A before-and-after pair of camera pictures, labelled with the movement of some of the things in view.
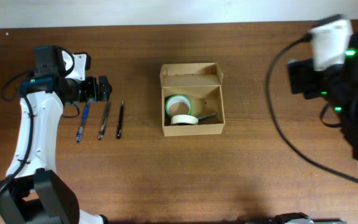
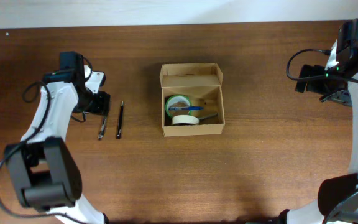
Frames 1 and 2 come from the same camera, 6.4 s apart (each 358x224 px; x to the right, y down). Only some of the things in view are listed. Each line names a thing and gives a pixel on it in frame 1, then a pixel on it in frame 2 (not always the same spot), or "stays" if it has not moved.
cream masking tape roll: x=179 y=119 stays
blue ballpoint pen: x=79 y=132 to x=192 y=107
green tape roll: x=176 y=98 stays
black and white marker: x=206 y=117 stays
